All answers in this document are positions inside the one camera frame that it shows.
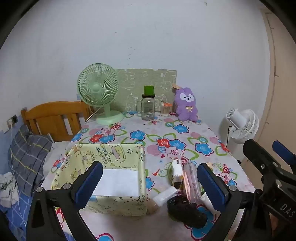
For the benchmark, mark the glass jar mug green lid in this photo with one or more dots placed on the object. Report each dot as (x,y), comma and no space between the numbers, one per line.
(148,109)

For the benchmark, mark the pink transparent packet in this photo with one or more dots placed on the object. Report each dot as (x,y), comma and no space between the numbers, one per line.
(190,183)

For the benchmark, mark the cotton swab jar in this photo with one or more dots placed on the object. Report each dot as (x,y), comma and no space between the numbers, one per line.
(165,111)

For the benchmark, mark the grey plaid pillow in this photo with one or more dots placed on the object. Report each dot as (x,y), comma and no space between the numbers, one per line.
(27,153)

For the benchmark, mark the crumpled grey cloth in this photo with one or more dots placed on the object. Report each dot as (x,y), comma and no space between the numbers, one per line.
(8,190)

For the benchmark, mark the dark fuzzy soft item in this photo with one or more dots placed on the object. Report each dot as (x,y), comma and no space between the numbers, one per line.
(185,210)

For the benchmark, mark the green patterned board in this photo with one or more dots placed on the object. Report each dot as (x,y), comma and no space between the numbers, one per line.
(138,78)

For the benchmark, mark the beige door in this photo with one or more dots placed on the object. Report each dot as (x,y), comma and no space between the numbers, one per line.
(284,92)

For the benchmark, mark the floral tablecloth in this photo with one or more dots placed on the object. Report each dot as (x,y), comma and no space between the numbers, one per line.
(196,139)

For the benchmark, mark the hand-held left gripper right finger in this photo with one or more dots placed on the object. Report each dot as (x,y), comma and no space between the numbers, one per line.
(211,185)

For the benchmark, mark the cartoon print snack box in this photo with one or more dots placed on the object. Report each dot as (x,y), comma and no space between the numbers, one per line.
(177,170)

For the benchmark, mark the purple plush toy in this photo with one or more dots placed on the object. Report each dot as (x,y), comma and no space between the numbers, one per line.
(186,106)

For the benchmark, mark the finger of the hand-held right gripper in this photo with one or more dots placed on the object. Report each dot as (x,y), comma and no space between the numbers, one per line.
(256,153)
(283,150)

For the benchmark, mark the green desk fan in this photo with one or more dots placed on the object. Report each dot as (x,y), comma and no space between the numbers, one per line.
(97,89)

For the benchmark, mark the yellow fabric storage box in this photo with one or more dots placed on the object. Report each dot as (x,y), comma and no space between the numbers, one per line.
(111,154)

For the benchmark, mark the wooden bed headboard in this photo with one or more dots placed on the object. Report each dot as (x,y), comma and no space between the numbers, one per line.
(46,118)

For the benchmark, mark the wall socket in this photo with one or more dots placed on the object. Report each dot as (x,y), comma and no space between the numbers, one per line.
(12,120)

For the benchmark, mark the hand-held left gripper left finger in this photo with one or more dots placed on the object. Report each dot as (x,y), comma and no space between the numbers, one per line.
(89,183)

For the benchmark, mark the ridged white packet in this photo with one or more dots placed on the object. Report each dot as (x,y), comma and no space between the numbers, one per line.
(164,195)

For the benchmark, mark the white clip fan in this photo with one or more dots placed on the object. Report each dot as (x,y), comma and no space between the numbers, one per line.
(245,125)

